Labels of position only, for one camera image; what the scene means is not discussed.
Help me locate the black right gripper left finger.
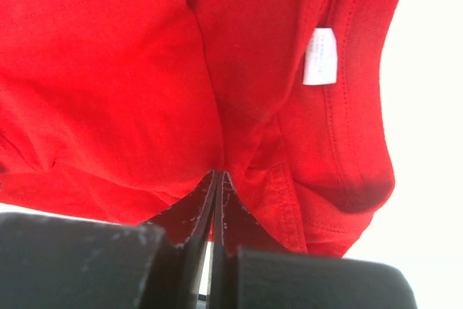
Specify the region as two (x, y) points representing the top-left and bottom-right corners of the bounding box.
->
(143, 171), (218, 308)

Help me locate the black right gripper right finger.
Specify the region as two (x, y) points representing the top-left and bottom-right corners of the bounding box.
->
(209, 172), (288, 308)

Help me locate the red t shirt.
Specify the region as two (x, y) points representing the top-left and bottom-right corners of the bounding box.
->
(1, 0), (398, 256)

